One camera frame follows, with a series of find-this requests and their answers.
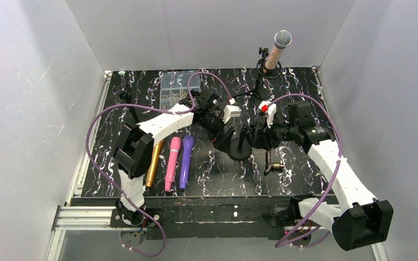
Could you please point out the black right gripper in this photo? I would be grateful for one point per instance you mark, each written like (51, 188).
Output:
(258, 132)

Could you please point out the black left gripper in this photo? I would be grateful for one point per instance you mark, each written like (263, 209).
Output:
(222, 134)

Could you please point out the purple microphone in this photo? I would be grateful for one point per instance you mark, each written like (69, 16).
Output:
(187, 145)

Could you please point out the pink microphone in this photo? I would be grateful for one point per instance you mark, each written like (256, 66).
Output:
(174, 147)

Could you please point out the gold microphone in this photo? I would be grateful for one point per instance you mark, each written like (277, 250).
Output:
(151, 174)

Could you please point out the glitter silver microphone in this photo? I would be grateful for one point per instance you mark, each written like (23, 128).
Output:
(281, 39)

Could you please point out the black shock-mount stand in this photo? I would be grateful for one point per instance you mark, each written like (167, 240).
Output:
(260, 67)

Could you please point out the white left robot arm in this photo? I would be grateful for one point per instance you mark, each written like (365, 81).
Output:
(133, 152)

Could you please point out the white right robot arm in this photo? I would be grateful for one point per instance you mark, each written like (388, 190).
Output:
(361, 219)

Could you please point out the black tripod under purple mic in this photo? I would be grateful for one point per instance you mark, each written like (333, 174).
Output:
(255, 92)

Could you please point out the clear plastic parts box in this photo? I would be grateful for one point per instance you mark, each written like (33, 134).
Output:
(173, 88)

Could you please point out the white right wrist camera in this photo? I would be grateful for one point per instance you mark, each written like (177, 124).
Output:
(267, 109)

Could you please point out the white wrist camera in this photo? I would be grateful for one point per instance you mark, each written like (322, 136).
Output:
(267, 109)
(231, 110)

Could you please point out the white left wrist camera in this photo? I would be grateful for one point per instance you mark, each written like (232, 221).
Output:
(231, 110)

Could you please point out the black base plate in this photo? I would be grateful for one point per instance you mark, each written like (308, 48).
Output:
(222, 217)

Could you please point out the aluminium rail frame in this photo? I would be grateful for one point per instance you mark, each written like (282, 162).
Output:
(95, 233)

